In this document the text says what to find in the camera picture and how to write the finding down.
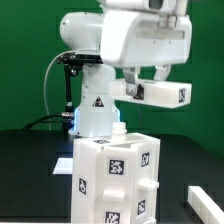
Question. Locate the white door panel front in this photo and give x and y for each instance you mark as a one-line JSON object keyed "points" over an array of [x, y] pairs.
{"points": [[115, 179]]}

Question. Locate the white cabinet box body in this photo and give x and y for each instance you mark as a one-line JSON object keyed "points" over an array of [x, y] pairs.
{"points": [[85, 156]]}

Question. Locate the white cabinet block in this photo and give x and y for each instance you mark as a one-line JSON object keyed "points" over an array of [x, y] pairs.
{"points": [[164, 94]]}

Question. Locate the black camera on stand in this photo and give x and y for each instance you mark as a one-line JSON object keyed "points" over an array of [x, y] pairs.
{"points": [[73, 64]]}

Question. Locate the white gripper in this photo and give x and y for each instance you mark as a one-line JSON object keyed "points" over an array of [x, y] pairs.
{"points": [[137, 39]]}

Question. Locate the white cabinet door panel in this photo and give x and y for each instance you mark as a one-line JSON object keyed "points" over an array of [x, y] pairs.
{"points": [[147, 180]]}

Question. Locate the white marker sheet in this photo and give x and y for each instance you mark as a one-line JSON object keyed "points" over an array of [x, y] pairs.
{"points": [[63, 166]]}

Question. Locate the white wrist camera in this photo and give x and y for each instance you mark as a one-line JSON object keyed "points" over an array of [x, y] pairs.
{"points": [[164, 6]]}

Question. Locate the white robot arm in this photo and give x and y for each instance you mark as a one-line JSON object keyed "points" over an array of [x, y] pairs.
{"points": [[97, 112]]}

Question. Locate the white bar piece right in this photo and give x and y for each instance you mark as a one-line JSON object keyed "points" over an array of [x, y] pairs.
{"points": [[207, 210]]}

